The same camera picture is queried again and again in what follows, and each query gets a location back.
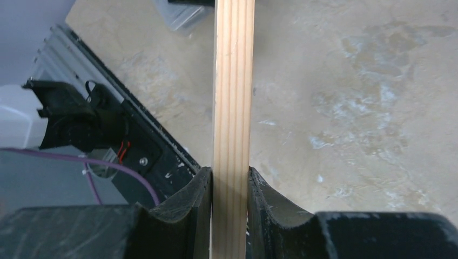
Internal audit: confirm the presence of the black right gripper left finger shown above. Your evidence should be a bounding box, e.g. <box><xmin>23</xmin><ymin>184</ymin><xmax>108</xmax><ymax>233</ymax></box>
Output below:
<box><xmin>1</xmin><ymin>167</ymin><xmax>212</xmax><ymax>258</ymax></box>

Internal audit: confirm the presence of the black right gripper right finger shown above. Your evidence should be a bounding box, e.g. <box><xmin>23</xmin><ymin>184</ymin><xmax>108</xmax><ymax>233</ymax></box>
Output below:
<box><xmin>248</xmin><ymin>168</ymin><xmax>457</xmax><ymax>258</ymax></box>

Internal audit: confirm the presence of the wooden picture frame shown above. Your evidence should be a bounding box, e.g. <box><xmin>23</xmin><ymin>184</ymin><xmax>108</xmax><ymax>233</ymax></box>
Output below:
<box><xmin>211</xmin><ymin>1</ymin><xmax>255</xmax><ymax>258</ymax></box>

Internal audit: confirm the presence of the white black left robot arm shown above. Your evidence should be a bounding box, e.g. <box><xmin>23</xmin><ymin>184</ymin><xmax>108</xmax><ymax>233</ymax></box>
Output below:
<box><xmin>1</xmin><ymin>80</ymin><xmax>129</xmax><ymax>153</ymax></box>

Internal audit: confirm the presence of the clear plastic screw box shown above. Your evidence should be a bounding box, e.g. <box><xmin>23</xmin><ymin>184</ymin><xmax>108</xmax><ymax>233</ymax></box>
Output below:
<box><xmin>152</xmin><ymin>0</ymin><xmax>213</xmax><ymax>36</ymax></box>

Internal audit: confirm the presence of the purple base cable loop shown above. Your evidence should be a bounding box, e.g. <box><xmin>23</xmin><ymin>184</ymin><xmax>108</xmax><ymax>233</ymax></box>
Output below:
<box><xmin>0</xmin><ymin>147</ymin><xmax>160</xmax><ymax>207</ymax></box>

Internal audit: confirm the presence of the aluminium front rail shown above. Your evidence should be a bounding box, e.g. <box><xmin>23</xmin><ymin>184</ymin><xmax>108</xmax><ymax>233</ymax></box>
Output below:
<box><xmin>29</xmin><ymin>25</ymin><xmax>124</xmax><ymax>103</ymax></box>

